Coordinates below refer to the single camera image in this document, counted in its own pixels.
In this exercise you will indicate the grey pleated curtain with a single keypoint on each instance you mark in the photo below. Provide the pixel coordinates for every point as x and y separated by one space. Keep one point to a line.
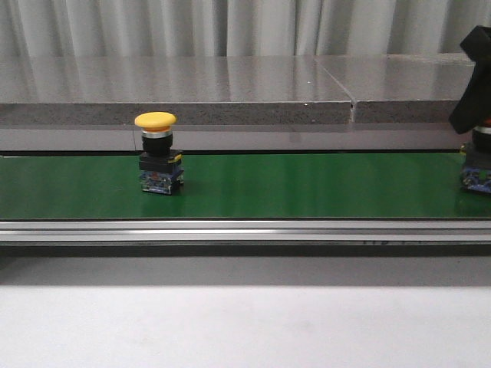
236 28

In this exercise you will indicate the yellow push button back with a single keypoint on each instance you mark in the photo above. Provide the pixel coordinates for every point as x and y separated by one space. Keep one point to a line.
160 165

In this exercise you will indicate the white cabinet front panel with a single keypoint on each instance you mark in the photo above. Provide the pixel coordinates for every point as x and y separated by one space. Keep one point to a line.
382 136

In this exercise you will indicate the right grey stone slab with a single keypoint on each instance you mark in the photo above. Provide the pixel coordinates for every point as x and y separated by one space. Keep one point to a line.
399 88

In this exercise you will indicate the aluminium conveyor side rail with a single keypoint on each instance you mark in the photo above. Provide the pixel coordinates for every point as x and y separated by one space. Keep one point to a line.
250 232

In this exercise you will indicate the grey stone countertop slab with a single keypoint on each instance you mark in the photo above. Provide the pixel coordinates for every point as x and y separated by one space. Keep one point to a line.
112 91

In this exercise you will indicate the red push button back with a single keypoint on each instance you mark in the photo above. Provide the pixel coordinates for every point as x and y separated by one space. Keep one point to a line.
475 171

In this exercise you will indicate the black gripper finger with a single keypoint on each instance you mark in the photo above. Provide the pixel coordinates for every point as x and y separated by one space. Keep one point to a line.
474 106

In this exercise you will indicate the green conveyor belt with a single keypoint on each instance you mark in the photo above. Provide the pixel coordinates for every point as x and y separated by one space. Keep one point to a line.
299 185

